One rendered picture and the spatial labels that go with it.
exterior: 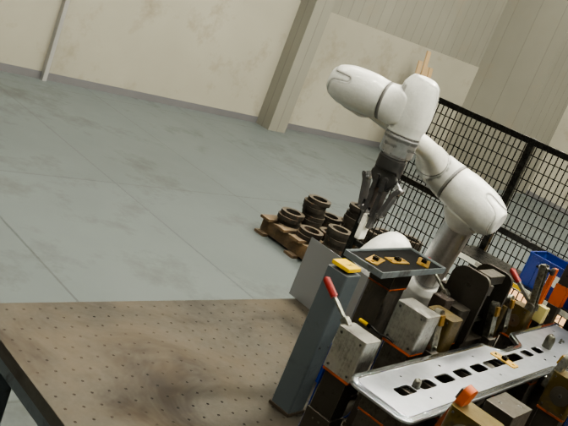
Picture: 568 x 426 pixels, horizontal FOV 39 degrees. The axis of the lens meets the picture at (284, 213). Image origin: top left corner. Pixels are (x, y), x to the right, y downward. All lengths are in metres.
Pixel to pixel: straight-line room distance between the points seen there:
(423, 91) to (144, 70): 7.26
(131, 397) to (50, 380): 0.20
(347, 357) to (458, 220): 0.72
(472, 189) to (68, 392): 1.30
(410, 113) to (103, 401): 1.03
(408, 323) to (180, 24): 7.29
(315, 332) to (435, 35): 10.33
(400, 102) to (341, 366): 0.67
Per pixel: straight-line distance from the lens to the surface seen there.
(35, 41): 8.46
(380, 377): 2.01
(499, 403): 2.12
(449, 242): 2.70
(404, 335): 2.24
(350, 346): 2.02
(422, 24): 12.02
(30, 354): 2.18
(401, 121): 2.04
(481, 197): 2.52
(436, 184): 2.55
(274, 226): 6.01
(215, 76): 9.73
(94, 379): 2.15
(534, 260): 3.35
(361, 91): 2.07
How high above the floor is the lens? 1.79
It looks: 15 degrees down
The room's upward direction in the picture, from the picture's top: 22 degrees clockwise
